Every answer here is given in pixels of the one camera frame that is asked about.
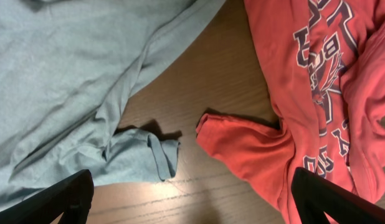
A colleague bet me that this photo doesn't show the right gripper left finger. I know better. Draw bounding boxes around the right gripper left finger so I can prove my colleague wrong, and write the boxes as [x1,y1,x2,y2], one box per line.
[0,169,94,224]

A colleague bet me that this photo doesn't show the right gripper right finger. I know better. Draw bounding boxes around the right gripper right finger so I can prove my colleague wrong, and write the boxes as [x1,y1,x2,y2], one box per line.
[291,167,385,223]

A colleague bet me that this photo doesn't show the light blue t-shirt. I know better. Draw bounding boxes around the light blue t-shirt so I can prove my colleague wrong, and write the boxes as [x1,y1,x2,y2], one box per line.
[0,0,223,212]

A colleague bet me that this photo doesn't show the red printed t-shirt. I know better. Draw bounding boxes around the red printed t-shirt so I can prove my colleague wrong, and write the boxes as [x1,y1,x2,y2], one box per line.
[196,0,385,223]

